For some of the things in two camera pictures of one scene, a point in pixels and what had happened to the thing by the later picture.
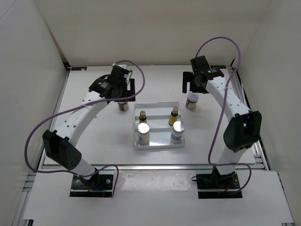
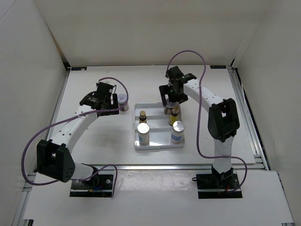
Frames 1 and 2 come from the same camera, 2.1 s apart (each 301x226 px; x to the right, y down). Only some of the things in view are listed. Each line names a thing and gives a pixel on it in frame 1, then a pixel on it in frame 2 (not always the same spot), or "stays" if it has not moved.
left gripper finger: [132, 81] -> [115, 101]
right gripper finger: [185, 86] -> [164, 90]
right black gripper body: [199, 87] -> [176, 96]
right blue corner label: [218, 67] stays
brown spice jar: [191, 100] -> [169, 108]
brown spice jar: [123, 106] stays
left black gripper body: [123, 93] -> [109, 106]
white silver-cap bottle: [143, 130] stays
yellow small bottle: [173, 116] stays
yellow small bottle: [142, 117] stays
